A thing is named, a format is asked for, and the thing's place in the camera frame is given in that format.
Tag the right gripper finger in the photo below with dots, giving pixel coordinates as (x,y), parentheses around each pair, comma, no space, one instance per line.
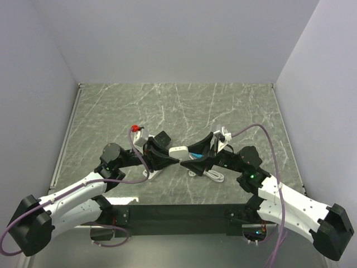
(197,166)
(203,146)

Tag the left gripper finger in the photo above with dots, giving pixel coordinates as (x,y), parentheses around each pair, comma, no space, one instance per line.
(150,145)
(161,159)

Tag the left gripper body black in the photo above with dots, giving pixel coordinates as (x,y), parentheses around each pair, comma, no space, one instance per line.
(145,158)

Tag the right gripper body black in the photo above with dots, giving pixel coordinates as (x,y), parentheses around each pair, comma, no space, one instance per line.
(223,158)

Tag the black socket adapter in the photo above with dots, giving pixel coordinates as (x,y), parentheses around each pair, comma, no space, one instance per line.
(163,139)

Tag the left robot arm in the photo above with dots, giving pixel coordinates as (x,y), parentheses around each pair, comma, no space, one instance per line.
(37,220)

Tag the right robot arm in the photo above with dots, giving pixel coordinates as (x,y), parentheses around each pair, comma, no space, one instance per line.
(327,227)

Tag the white power strip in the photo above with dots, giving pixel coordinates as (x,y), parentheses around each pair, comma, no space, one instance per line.
(151,175)

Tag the black base bar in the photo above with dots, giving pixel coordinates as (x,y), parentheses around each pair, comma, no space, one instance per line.
(179,219)

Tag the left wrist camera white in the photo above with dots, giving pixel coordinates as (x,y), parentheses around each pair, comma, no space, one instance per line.
(140,135)

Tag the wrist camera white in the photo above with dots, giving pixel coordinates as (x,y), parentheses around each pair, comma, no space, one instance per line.
(222,136)
(140,135)

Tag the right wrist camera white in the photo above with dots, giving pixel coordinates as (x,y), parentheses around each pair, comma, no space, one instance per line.
(222,136)

